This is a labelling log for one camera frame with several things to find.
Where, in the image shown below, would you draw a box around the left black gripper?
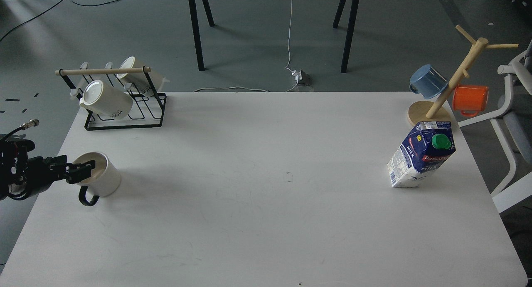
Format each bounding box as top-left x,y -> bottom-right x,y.
22,156 -> 96,195

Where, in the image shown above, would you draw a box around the white mug black handle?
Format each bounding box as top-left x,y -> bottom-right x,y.
73,152 -> 121,207

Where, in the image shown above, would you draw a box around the blue milk carton green cap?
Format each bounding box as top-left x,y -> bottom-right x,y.
387,121 -> 456,187

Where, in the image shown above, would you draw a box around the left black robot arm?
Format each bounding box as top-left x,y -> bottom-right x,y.
0,119 -> 96,200

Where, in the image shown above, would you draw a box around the white mug front on rack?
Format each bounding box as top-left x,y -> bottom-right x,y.
79,80 -> 133,119

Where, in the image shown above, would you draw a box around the black table legs left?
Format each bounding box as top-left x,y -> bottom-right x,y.
186,0 -> 216,71

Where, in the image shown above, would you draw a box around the black table legs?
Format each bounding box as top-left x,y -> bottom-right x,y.
186,0 -> 216,71
332,0 -> 360,73

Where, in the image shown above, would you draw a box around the white power plug adapter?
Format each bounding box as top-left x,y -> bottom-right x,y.
291,69 -> 312,86

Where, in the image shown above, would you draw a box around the black table legs right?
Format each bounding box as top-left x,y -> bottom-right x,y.
332,0 -> 360,73

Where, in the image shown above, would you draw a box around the wooden mug tree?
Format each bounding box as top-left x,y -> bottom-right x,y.
407,25 -> 519,125

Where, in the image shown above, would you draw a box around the blue mug on tree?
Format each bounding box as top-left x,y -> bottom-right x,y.
409,64 -> 448,99

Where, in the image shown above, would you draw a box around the orange mug on tree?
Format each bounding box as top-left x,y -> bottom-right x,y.
451,85 -> 489,117

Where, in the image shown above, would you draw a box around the white office chair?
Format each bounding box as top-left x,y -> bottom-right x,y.
458,45 -> 532,216

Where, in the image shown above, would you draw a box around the black wire mug rack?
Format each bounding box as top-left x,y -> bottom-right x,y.
55,64 -> 167,131

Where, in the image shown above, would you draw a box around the white cable on floor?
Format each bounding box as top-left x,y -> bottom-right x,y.
194,0 -> 308,93

